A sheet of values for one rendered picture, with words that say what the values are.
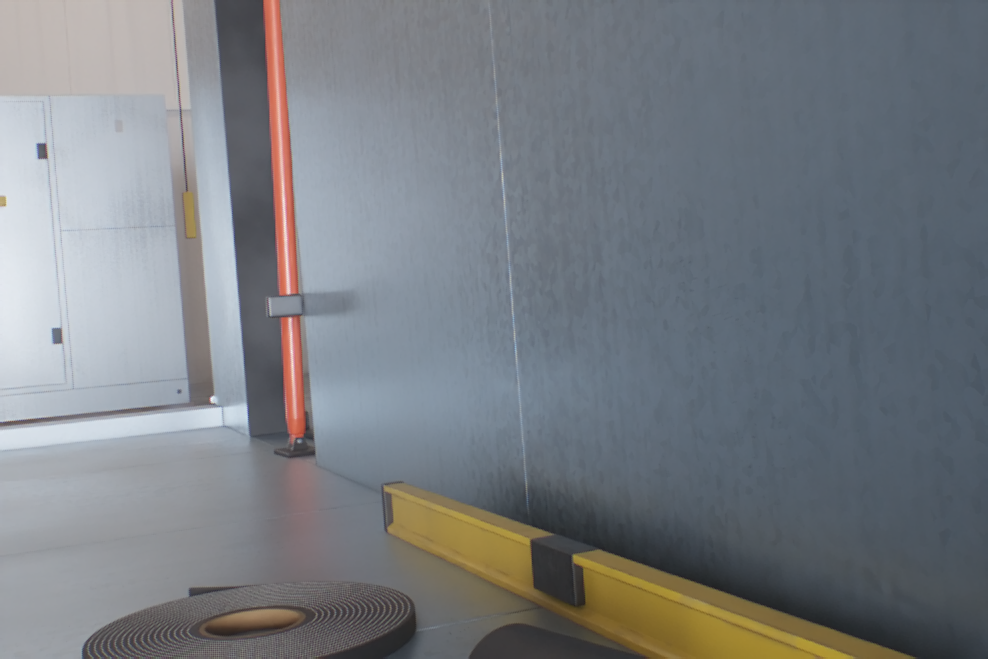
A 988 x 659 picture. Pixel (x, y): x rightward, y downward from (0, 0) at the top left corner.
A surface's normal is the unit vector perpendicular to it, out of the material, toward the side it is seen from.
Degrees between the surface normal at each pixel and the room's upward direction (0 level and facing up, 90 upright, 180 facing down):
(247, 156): 90
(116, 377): 90
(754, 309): 90
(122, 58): 90
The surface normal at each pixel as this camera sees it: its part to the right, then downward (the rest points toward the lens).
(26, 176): 0.38, -0.01
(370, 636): -0.07, -1.00
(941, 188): -0.92, 0.07
